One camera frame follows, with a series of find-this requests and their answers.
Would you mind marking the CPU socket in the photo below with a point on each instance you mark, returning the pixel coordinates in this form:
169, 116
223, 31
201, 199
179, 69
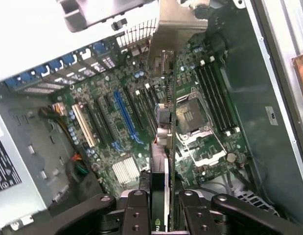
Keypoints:
191, 117

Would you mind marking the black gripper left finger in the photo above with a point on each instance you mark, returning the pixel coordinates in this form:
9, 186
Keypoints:
136, 215

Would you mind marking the green motherboard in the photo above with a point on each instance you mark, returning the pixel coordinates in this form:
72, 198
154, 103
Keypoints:
112, 117

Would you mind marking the blue expansion slot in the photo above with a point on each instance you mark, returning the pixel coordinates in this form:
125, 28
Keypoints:
125, 115

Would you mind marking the silver chipset heatsink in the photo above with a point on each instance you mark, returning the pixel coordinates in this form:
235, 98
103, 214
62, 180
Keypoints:
125, 170

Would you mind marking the white expansion slot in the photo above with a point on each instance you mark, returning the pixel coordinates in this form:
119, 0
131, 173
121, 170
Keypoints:
84, 126

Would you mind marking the open black PC case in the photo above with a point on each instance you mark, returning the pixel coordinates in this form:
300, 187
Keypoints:
251, 98

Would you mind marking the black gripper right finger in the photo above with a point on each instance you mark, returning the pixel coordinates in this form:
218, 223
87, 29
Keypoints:
197, 220

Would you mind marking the grey power supply unit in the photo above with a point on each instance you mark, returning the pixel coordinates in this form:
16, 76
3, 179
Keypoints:
4, 166

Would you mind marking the coin cell battery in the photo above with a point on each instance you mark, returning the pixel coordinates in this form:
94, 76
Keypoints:
230, 157

